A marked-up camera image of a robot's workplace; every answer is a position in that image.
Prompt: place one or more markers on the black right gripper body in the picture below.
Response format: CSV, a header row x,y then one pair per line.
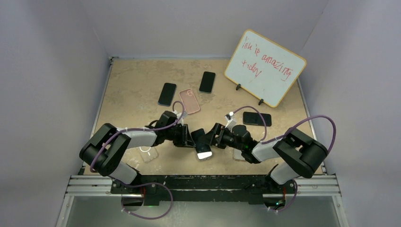
x,y
228,141

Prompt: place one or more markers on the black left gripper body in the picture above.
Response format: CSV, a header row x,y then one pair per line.
x,y
175,134

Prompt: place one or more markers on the black phone with white reflection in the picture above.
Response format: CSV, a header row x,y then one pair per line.
x,y
203,150

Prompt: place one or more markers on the clear magsafe case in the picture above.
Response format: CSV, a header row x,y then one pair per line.
x,y
148,154

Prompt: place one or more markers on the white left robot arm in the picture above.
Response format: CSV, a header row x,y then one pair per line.
x,y
104,151

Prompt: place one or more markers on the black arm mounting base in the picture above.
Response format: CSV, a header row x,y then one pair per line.
x,y
253,189

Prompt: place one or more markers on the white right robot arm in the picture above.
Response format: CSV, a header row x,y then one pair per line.
x,y
301,154

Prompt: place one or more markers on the frosted clear phone case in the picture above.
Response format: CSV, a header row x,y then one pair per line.
x,y
237,155

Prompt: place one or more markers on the pink phone case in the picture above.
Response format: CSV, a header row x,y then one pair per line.
x,y
189,101

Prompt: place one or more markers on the yellow framed whiteboard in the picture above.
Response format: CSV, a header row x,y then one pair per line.
x,y
264,68

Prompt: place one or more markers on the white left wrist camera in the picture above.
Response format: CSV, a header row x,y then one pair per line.
x,y
180,116

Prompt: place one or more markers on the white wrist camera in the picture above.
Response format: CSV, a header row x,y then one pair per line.
x,y
231,121
180,116

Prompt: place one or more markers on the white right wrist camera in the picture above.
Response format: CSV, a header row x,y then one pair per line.
x,y
231,121

